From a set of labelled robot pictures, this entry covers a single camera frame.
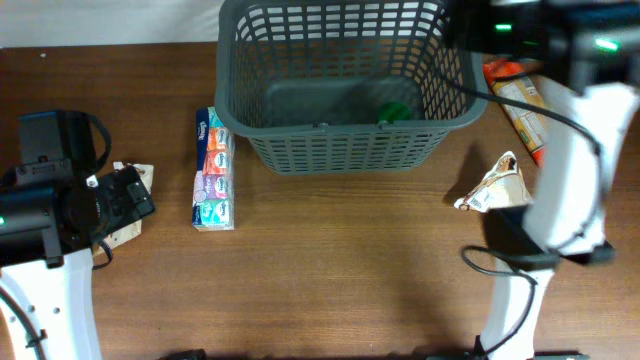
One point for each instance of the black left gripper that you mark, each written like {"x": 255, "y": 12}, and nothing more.
{"x": 127, "y": 191}

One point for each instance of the green lidded jar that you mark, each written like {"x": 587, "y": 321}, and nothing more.
{"x": 391, "y": 112}

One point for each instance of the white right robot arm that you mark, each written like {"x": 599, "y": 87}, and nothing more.
{"x": 589, "y": 63}

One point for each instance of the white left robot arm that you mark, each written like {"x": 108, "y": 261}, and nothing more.
{"x": 46, "y": 277}

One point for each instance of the small brown paper snack bag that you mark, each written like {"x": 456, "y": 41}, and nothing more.
{"x": 127, "y": 232}

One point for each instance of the Kleenex tissue multipack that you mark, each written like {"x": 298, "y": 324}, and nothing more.
{"x": 213, "y": 194}

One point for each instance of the grey plastic basket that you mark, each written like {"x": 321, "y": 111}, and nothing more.
{"x": 303, "y": 82}

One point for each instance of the beige brown coffee pouch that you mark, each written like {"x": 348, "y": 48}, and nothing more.
{"x": 503, "y": 186}

